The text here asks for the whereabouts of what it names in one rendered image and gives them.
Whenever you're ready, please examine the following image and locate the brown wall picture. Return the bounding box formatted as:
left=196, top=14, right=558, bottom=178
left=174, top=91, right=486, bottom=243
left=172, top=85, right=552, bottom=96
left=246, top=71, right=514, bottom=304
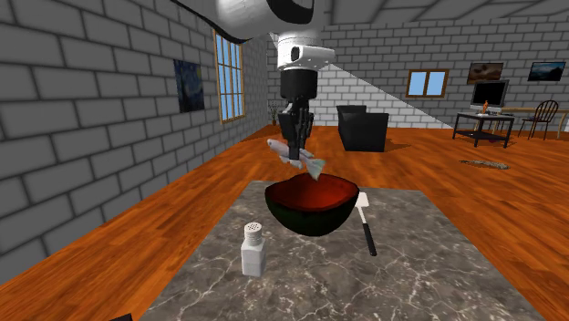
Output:
left=466, top=61, right=505, bottom=86

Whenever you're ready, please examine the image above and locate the tall wood-framed window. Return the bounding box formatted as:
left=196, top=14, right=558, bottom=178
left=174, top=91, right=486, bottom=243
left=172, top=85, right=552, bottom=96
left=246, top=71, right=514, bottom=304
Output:
left=212, top=29, right=247, bottom=125

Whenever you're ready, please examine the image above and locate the black armchair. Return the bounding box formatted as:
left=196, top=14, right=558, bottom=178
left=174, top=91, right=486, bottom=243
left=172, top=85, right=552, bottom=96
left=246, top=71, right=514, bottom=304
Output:
left=336, top=104, right=390, bottom=153

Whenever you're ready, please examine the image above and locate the flat grey-brown floor mat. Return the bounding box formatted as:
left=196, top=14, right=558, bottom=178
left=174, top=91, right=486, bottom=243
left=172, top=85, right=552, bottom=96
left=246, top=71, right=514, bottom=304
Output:
left=458, top=158, right=512, bottom=171

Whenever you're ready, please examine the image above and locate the light wooden table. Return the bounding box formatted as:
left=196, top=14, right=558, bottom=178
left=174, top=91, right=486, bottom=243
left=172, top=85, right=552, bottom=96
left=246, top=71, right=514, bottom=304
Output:
left=501, top=106, right=569, bottom=140

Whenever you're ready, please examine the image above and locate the white spatula with black handle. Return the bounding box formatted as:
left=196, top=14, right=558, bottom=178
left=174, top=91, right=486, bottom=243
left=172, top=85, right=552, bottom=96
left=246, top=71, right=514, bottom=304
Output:
left=355, top=191, right=378, bottom=258

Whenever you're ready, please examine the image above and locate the grey toy fish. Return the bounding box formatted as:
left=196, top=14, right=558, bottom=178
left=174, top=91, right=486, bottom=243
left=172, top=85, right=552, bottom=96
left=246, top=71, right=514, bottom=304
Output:
left=265, top=137, right=327, bottom=181

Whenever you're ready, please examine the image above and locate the small wood-framed window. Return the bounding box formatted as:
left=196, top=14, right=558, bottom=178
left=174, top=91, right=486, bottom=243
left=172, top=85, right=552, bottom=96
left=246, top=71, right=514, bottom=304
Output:
left=405, top=67, right=450, bottom=99

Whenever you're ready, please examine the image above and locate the black stand with monitor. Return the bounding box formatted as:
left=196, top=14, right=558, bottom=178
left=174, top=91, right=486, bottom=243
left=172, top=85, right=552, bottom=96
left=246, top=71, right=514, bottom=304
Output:
left=451, top=79, right=516, bottom=150

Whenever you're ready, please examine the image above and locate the dark wooden chair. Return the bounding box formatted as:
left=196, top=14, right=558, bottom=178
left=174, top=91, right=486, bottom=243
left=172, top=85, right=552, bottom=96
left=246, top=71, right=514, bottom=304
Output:
left=517, top=98, right=560, bottom=141

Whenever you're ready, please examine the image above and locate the dark blue landscape wall picture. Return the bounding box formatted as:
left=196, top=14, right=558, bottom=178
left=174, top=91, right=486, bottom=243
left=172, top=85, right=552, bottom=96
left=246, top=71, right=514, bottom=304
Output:
left=526, top=60, right=567, bottom=83

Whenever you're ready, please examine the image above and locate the dark blue wall painting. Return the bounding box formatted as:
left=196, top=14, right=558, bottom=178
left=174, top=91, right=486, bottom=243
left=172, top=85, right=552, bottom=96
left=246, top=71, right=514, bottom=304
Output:
left=172, top=58, right=206, bottom=114

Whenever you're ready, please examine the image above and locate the dark bowl with red inside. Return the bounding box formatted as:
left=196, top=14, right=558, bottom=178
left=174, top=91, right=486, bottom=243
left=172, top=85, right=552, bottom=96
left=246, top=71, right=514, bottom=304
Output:
left=264, top=172, right=361, bottom=238

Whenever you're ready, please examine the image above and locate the white salt shaker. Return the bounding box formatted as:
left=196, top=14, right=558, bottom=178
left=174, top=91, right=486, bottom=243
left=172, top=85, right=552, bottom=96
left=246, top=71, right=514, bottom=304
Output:
left=240, top=221, right=267, bottom=278

